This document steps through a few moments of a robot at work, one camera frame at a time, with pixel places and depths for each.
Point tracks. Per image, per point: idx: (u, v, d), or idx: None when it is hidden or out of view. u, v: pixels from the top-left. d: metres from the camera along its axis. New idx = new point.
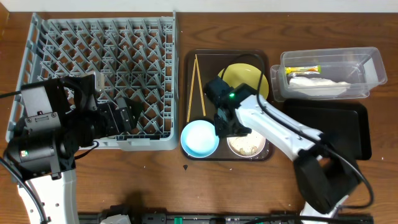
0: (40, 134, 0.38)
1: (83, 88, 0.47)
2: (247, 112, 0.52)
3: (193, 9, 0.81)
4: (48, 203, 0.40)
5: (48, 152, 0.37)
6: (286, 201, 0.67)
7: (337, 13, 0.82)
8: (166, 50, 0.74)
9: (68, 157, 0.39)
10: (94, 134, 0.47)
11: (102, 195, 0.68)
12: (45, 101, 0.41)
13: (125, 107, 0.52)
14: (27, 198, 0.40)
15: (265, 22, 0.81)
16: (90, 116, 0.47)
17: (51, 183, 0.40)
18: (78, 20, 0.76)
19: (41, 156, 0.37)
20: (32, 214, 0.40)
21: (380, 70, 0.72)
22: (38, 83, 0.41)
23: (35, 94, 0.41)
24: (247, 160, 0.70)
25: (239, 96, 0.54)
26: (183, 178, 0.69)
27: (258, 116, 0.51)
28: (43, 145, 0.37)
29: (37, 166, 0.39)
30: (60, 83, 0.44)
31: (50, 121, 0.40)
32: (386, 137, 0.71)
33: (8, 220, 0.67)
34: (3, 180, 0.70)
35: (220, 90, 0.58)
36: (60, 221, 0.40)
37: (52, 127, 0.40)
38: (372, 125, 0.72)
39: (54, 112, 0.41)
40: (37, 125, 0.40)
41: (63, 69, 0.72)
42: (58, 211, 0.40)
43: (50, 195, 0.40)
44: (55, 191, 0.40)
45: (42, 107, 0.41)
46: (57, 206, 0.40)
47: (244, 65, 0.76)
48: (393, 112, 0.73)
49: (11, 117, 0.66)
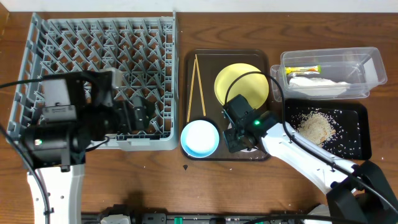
0: (56, 125, 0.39)
1: (101, 83, 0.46)
2: (280, 137, 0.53)
3: (193, 9, 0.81)
4: (54, 193, 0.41)
5: (63, 144, 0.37)
6: (286, 201, 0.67)
7: (338, 14, 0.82)
8: (166, 50, 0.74)
9: (79, 151, 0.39)
10: (107, 129, 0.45)
11: (102, 195, 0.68)
12: (64, 93, 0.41)
13: (140, 107, 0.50)
14: (35, 185, 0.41)
15: (265, 22, 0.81)
16: (104, 112, 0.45)
17: (58, 177, 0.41)
18: (78, 20, 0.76)
19: (54, 147, 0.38)
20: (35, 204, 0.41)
21: (381, 70, 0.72)
22: (61, 76, 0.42)
23: (56, 86, 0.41)
24: (247, 160, 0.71)
25: (266, 124, 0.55)
26: (184, 178, 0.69)
27: (281, 138, 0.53)
28: (57, 137, 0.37)
29: (48, 157, 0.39)
30: (79, 76, 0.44)
31: (66, 113, 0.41)
32: (375, 111, 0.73)
33: (9, 219, 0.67)
34: (2, 180, 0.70)
35: (242, 111, 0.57)
36: (62, 213, 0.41)
37: (68, 120, 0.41)
38: (372, 108, 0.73)
39: (71, 105, 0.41)
40: (53, 116, 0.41)
41: (63, 69, 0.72)
42: (63, 203, 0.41)
43: (56, 187, 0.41)
44: (61, 183, 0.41)
45: (60, 99, 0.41)
46: (62, 198, 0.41)
47: (221, 73, 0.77)
48: (383, 106, 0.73)
49: (11, 117, 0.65)
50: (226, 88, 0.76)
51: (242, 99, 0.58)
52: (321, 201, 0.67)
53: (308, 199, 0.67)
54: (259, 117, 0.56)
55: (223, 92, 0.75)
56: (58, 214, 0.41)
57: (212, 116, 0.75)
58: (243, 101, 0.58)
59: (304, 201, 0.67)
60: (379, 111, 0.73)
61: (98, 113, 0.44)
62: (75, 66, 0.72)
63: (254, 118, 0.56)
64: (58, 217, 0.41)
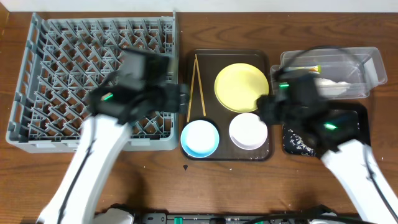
0: (125, 91, 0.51)
1: (162, 66, 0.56)
2: (344, 165, 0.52)
3: (193, 9, 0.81)
4: (96, 147, 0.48)
5: (119, 112, 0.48)
6: (286, 201, 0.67)
7: (338, 13, 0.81)
8: (166, 49, 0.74)
9: (133, 119, 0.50)
10: (157, 107, 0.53)
11: (102, 195, 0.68)
12: (138, 67, 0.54)
13: (185, 94, 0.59)
14: (102, 141, 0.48)
15: (265, 22, 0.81)
16: (157, 90, 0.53)
17: (111, 132, 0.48)
18: (78, 20, 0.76)
19: (112, 111, 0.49)
20: (81, 151, 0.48)
21: (381, 70, 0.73)
22: (139, 53, 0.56)
23: (133, 61, 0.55)
24: (247, 160, 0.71)
25: (333, 124, 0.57)
26: (184, 178, 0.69)
27: (362, 171, 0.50)
28: (120, 101, 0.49)
29: (107, 113, 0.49)
30: (155, 59, 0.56)
31: (132, 84, 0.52)
32: (376, 111, 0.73)
33: (9, 219, 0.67)
34: (2, 180, 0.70)
35: (310, 98, 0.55)
36: (96, 167, 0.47)
37: (132, 89, 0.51)
38: (373, 108, 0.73)
39: (140, 78, 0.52)
40: (122, 82, 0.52)
41: (63, 69, 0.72)
42: (101, 157, 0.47)
43: (102, 141, 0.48)
44: (108, 140, 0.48)
45: (134, 72, 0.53)
46: (100, 154, 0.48)
47: (221, 73, 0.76)
48: (383, 106, 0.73)
49: (12, 117, 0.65)
50: (226, 88, 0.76)
51: (313, 83, 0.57)
52: (321, 201, 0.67)
53: (308, 199, 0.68)
54: (328, 118, 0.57)
55: (223, 92, 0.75)
56: (91, 165, 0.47)
57: (212, 116, 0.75)
58: (313, 87, 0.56)
59: (304, 201, 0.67)
60: (379, 111, 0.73)
61: (154, 89, 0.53)
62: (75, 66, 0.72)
63: (320, 107, 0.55)
64: (89, 168, 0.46)
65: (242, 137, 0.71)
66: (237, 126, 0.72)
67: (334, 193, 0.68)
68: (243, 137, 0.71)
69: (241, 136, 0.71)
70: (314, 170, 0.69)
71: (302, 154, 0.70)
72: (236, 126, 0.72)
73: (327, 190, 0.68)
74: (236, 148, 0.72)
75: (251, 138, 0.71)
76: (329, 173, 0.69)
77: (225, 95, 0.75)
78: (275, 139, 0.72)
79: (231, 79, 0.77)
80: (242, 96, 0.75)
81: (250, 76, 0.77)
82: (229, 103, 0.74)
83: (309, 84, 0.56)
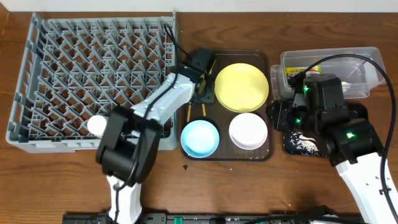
0: (193, 71, 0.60)
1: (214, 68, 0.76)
2: (362, 177, 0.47)
3: (193, 9, 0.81)
4: (175, 89, 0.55)
5: (192, 84, 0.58)
6: (286, 201, 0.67)
7: (338, 13, 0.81)
8: (166, 50, 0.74)
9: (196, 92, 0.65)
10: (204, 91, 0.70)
11: (102, 195, 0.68)
12: (204, 59, 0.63)
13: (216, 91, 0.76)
14: (183, 86, 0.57)
15: (265, 22, 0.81)
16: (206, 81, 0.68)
17: (186, 83, 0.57)
18: (78, 20, 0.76)
19: (185, 78, 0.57)
20: (164, 86, 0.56)
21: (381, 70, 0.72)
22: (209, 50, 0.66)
23: (202, 53, 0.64)
24: (247, 160, 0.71)
25: (361, 139, 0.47)
26: (184, 178, 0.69)
27: (375, 184, 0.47)
28: (191, 76, 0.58)
29: (181, 79, 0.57)
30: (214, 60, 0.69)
31: (199, 67, 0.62)
32: (377, 111, 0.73)
33: (9, 219, 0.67)
34: (2, 180, 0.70)
35: (332, 104, 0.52)
36: (170, 99, 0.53)
37: (199, 71, 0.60)
38: (373, 109, 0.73)
39: (204, 68, 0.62)
40: (193, 65, 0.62)
41: (63, 69, 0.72)
42: (174, 96, 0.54)
43: (180, 86, 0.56)
44: (183, 89, 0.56)
45: (201, 61, 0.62)
46: (176, 96, 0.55)
47: (222, 72, 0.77)
48: (384, 106, 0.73)
49: (12, 117, 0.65)
50: (227, 87, 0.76)
51: (337, 87, 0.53)
52: (321, 201, 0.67)
53: (308, 200, 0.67)
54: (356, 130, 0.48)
55: (224, 91, 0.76)
56: (168, 98, 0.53)
57: (212, 116, 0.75)
58: (337, 92, 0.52)
59: (304, 202, 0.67)
60: (379, 111, 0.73)
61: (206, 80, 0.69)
62: (75, 66, 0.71)
63: (339, 115, 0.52)
64: (166, 99, 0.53)
65: (242, 136, 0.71)
66: (237, 125, 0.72)
67: (334, 193, 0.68)
68: (243, 137, 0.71)
69: (240, 135, 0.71)
70: (314, 170, 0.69)
71: (303, 154, 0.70)
72: (236, 125, 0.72)
73: (327, 190, 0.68)
74: (236, 148, 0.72)
75: (250, 137, 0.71)
76: (329, 173, 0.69)
77: (226, 94, 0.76)
78: (275, 139, 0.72)
79: (232, 78, 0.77)
80: (242, 96, 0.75)
81: (251, 75, 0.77)
82: (230, 103, 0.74)
83: (333, 89, 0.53)
